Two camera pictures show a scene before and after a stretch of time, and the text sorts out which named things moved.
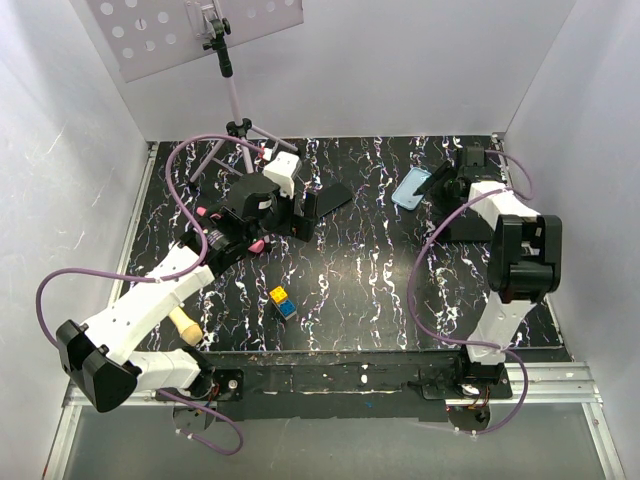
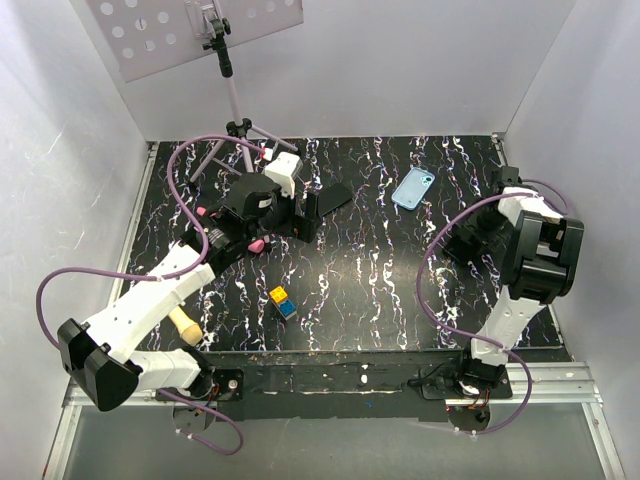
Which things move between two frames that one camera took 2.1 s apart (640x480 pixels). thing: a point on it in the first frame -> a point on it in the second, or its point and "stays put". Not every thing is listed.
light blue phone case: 404,194 stays put
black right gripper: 439,174 -> 491,240
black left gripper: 301,224 stays put
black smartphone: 330,197 stays put
